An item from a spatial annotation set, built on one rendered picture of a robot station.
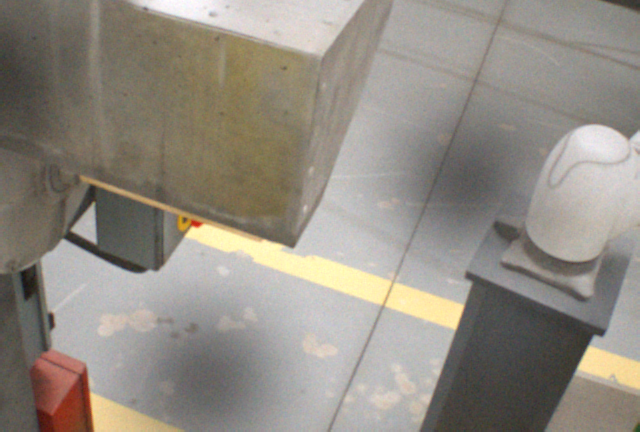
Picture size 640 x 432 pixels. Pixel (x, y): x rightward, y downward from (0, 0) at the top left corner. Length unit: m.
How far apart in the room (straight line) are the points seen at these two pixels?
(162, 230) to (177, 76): 0.64
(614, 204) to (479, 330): 0.37
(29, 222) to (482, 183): 2.27
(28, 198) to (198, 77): 0.34
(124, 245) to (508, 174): 2.04
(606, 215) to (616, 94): 2.20
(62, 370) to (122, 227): 0.39
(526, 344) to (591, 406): 0.76
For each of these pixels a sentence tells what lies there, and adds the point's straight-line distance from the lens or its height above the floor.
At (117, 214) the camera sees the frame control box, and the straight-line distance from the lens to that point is 1.16.
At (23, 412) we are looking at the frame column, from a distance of 1.38.
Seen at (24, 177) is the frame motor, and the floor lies 1.26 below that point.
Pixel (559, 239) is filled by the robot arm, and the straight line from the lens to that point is 1.57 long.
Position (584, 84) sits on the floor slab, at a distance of 3.71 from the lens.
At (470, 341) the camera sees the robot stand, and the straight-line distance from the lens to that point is 1.73.
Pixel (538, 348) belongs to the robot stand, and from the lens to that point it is 1.68.
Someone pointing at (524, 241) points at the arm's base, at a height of 0.74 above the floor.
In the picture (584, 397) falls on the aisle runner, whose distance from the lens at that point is 2.43.
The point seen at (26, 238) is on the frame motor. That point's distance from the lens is 0.86.
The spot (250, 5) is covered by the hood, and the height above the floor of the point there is 1.53.
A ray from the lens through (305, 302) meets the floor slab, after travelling 2.44.
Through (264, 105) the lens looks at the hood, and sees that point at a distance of 0.51.
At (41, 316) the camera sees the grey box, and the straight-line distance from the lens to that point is 1.38.
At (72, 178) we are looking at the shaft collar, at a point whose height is 1.25.
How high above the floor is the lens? 1.77
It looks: 40 degrees down
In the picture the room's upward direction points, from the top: 9 degrees clockwise
